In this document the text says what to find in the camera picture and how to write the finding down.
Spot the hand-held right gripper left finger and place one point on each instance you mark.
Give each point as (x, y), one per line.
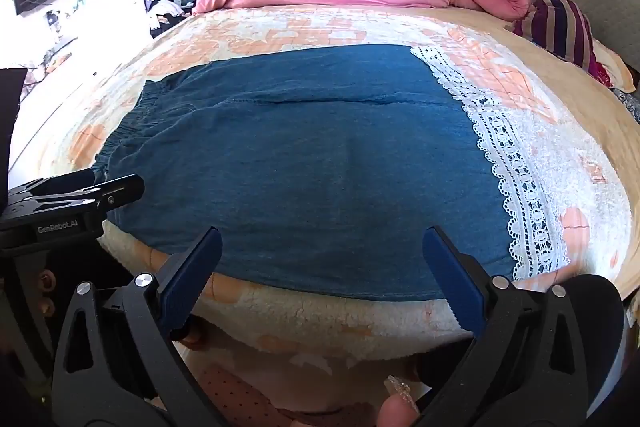
(195, 267)

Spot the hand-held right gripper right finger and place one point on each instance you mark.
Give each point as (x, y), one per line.
(450, 272)

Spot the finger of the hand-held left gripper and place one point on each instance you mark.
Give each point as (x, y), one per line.
(75, 181)
(120, 189)

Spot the blue pants with lace trim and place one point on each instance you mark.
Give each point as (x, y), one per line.
(300, 157)

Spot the person's right hand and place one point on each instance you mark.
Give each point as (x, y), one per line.
(397, 412)

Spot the red perforated slipper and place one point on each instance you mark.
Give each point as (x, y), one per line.
(235, 402)

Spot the peach and white printed blanket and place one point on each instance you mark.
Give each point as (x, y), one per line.
(575, 142)

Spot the blue patterned cloth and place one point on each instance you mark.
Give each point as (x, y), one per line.
(629, 104)

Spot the floral pillow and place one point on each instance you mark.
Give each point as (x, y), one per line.
(612, 67)

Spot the striped pillow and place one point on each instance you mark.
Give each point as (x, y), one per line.
(560, 27)

